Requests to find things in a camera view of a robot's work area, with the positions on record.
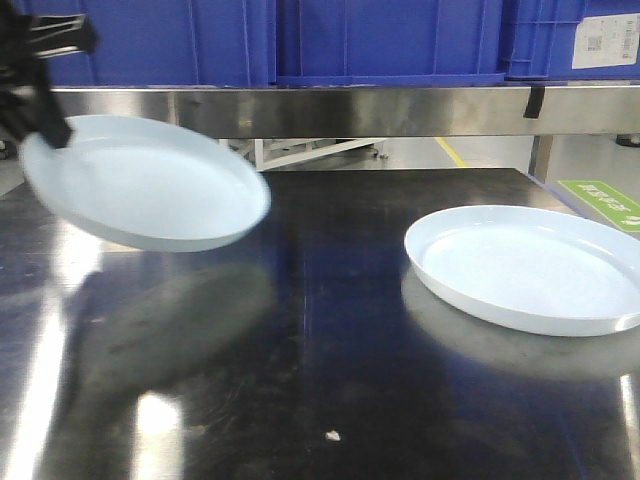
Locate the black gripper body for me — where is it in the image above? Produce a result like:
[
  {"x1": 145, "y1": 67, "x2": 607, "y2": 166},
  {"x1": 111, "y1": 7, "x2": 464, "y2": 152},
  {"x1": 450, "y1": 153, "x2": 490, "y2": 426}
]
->
[{"x1": 1, "y1": 1, "x2": 98, "y2": 97}]

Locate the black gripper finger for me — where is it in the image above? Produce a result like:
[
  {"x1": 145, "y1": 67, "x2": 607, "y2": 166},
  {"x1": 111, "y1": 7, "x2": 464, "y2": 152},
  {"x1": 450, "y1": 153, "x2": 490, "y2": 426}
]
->
[{"x1": 1, "y1": 77, "x2": 73, "y2": 149}]

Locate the light blue plate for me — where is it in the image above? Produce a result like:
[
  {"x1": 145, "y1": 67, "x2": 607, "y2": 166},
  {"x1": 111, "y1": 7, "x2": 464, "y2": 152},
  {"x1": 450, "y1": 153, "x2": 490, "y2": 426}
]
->
[
  {"x1": 404, "y1": 205, "x2": 639, "y2": 337},
  {"x1": 19, "y1": 115, "x2": 271, "y2": 252}
]

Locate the blue bin upper left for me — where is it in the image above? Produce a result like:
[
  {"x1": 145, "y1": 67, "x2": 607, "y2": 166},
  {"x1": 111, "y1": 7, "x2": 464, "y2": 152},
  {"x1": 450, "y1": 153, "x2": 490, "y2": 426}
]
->
[{"x1": 27, "y1": 1, "x2": 276, "y2": 88}]

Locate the blue bin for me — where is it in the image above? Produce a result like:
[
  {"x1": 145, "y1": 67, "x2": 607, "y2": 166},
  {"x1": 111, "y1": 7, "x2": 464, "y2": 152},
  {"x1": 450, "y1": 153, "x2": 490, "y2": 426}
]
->
[
  {"x1": 499, "y1": 1, "x2": 639, "y2": 81},
  {"x1": 276, "y1": 1, "x2": 504, "y2": 87},
  {"x1": 27, "y1": 1, "x2": 276, "y2": 88}
]

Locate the blue bin upper middle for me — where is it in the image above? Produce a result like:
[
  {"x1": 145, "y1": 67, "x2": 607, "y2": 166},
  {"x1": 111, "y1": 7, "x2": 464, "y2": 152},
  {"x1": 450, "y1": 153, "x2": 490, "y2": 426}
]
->
[{"x1": 276, "y1": 1, "x2": 504, "y2": 87}]

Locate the small white debris speck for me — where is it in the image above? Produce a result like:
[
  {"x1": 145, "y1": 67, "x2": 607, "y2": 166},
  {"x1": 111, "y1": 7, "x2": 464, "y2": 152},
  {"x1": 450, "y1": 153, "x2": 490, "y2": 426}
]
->
[{"x1": 324, "y1": 430, "x2": 342, "y2": 442}]

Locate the black tape strip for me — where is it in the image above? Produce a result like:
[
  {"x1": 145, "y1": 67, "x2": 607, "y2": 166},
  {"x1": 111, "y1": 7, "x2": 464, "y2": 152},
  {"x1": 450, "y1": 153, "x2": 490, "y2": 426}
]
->
[{"x1": 523, "y1": 85, "x2": 546, "y2": 119}]

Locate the blue bin upper right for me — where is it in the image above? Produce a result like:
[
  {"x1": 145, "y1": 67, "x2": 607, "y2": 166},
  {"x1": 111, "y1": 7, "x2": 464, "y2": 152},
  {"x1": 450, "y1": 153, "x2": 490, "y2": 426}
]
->
[{"x1": 499, "y1": 1, "x2": 639, "y2": 81}]

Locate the white paper label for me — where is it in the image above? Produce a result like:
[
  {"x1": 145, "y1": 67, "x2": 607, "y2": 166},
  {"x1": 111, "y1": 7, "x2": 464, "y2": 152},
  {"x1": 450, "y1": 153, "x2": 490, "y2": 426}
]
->
[{"x1": 571, "y1": 13, "x2": 639, "y2": 70}]

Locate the green floor sign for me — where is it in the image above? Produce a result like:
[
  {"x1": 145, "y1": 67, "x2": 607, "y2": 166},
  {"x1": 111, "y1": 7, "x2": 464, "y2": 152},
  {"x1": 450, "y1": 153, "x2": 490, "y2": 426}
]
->
[{"x1": 558, "y1": 180, "x2": 639, "y2": 233}]

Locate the white frame structure behind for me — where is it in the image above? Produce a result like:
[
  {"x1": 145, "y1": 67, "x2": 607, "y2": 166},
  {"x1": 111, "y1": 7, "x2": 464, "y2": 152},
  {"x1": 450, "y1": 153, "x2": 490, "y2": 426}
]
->
[{"x1": 217, "y1": 137, "x2": 387, "y2": 171}]

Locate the stainless steel shelf rail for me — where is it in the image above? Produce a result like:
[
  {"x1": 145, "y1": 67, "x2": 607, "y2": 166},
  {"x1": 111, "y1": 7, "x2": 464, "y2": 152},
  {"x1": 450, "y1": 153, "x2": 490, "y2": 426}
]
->
[{"x1": 56, "y1": 82, "x2": 639, "y2": 139}]

